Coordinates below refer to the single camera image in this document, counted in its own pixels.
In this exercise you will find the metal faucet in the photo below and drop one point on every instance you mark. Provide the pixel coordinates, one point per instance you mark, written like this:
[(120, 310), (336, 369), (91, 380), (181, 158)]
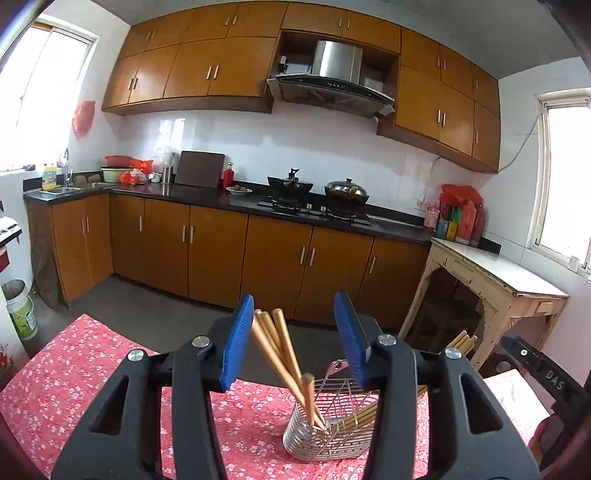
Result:
[(68, 168)]

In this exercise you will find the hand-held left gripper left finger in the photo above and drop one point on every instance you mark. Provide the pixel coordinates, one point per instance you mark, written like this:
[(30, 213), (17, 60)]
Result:
[(238, 344)]

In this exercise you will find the window beside sink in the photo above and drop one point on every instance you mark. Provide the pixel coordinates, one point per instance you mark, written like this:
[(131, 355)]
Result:
[(41, 92)]

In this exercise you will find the small white box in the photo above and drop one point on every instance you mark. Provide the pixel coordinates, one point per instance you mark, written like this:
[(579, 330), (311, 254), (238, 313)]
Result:
[(572, 264)]

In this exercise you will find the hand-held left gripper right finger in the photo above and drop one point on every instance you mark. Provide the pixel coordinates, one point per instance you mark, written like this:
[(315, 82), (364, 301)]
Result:
[(351, 341)]

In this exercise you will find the yellow dish soap bottle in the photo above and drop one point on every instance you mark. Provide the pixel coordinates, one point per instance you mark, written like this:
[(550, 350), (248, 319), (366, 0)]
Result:
[(49, 177)]

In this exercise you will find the black wok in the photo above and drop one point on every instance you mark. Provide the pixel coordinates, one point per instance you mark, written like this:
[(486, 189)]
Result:
[(291, 184)]

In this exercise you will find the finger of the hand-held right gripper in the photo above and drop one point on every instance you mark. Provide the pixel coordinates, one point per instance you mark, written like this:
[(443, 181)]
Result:
[(549, 383)]

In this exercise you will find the steel sink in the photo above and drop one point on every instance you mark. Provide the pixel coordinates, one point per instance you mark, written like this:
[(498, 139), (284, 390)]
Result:
[(76, 188)]

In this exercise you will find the red bag hanging on wall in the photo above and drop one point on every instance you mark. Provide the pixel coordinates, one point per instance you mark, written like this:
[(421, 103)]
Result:
[(84, 119)]

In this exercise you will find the steel canister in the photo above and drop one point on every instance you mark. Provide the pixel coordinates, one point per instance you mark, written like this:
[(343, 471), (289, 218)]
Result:
[(166, 175)]

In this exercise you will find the green bottles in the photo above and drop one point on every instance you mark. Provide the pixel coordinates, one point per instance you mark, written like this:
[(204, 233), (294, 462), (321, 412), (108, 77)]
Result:
[(449, 224)]

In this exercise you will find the window beside side table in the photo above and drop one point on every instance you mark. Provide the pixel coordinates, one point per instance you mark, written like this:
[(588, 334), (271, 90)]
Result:
[(568, 175)]

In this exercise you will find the long wooden wall cabinet bank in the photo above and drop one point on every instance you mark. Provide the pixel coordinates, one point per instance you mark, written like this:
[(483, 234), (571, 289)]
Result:
[(198, 69)]

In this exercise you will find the black gas stove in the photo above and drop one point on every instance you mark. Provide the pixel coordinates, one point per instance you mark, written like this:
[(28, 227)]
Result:
[(318, 213)]

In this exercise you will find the white plastic bucket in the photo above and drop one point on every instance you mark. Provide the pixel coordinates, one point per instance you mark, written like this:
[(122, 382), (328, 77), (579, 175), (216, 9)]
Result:
[(21, 311)]

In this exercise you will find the dark sauce bottle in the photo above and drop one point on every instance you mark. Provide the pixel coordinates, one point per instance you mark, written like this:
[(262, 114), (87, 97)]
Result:
[(480, 226)]

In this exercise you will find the red floral tablecloth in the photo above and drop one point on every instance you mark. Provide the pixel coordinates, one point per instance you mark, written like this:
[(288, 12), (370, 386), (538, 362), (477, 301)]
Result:
[(69, 369)]

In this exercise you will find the red basin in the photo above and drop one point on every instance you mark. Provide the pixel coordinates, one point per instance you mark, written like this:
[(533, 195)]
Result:
[(120, 161)]

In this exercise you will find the dark plate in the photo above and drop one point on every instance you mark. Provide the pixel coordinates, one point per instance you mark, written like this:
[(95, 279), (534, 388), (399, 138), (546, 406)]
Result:
[(239, 190)]

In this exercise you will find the chopsticks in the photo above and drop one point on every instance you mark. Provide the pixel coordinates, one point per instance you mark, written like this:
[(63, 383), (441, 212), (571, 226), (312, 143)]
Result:
[(268, 341)]

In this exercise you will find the wooden chopstick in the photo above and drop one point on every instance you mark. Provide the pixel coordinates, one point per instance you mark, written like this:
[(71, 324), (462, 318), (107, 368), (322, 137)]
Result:
[(457, 340), (472, 346), (285, 341), (465, 344), (275, 330), (308, 392)]

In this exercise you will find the wooden base cabinets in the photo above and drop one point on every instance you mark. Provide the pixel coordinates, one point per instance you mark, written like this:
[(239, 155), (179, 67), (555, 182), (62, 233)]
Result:
[(207, 258)]

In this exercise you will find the clear plastic bag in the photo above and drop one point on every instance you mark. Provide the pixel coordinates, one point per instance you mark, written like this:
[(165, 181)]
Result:
[(166, 157)]

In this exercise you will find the small red bottle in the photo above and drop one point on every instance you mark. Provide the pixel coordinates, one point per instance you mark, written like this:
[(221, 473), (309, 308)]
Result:
[(229, 176)]

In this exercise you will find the dark brown cutting board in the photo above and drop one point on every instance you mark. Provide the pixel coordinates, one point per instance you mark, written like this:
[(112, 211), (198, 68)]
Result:
[(199, 170)]

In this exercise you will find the red plastic jug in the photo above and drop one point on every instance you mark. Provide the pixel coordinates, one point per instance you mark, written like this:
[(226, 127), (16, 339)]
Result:
[(466, 224)]

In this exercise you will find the pink packet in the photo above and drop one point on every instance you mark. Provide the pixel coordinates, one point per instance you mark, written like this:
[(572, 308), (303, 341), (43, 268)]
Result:
[(431, 217)]

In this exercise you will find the pale green basin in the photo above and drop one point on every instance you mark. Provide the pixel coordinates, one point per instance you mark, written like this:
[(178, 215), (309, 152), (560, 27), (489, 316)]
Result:
[(113, 175)]

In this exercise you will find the wooden cabinets above range hood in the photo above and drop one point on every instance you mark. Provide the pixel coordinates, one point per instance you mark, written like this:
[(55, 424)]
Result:
[(341, 25)]

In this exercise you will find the red bag over bottles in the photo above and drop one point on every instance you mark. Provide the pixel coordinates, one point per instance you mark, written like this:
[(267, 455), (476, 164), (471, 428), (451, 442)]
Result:
[(459, 193)]

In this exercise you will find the pot with metal lid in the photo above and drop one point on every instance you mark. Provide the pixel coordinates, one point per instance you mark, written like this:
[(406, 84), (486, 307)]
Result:
[(346, 190)]

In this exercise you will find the white wall-mounted shelf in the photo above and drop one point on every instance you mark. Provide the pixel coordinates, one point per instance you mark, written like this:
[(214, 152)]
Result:
[(9, 226)]

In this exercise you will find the steel range hood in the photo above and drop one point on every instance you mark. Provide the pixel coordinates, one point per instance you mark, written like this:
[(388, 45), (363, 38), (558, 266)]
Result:
[(332, 78)]

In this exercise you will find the red plastic bag on counter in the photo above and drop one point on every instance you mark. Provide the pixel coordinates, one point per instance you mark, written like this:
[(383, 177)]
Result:
[(138, 170)]

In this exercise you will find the black kitchen countertop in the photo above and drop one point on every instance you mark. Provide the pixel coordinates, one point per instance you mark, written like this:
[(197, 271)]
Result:
[(194, 194)]

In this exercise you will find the cream wooden side table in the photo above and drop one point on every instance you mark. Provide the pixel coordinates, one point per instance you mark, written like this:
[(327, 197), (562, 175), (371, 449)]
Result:
[(498, 272)]

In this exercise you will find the short wooden wall cabinet bank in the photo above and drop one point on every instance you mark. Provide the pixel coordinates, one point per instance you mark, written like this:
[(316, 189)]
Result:
[(443, 106)]

